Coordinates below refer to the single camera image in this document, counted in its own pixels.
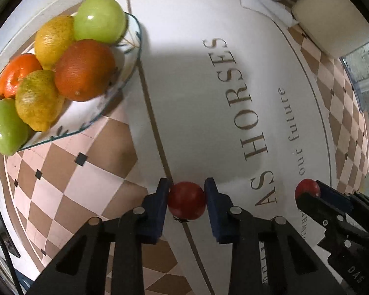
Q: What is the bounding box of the cream utensil holder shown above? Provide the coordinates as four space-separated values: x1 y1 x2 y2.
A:
292 0 369 59

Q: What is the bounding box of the white folded napkin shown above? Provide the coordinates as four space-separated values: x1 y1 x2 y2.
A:
240 0 299 27

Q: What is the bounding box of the green apple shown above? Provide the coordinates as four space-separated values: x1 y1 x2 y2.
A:
73 0 126 45
0 98 30 157

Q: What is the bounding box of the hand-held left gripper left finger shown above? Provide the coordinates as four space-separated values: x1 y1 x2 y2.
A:
26 177 171 295

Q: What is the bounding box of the small red fruit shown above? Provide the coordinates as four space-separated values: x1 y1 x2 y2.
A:
294 178 321 200
168 182 207 221

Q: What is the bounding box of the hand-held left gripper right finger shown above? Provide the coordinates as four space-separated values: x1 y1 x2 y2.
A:
204 177 347 295

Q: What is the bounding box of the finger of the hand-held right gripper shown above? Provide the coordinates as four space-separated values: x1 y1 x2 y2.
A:
316 181 369 222
296 192 357 234

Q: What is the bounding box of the dark reddish orange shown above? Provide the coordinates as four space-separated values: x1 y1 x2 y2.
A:
54 39 117 103

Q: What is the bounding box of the yellow lemon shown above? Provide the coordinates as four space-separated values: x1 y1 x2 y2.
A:
15 70 65 133
34 15 77 70

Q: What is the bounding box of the bright orange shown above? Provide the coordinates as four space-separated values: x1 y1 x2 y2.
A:
0 53 44 99

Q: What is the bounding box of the floral ceramic plate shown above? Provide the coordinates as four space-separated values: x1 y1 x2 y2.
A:
0 12 143 152

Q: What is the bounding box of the checkered printed table mat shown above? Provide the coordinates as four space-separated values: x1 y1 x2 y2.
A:
0 0 369 295

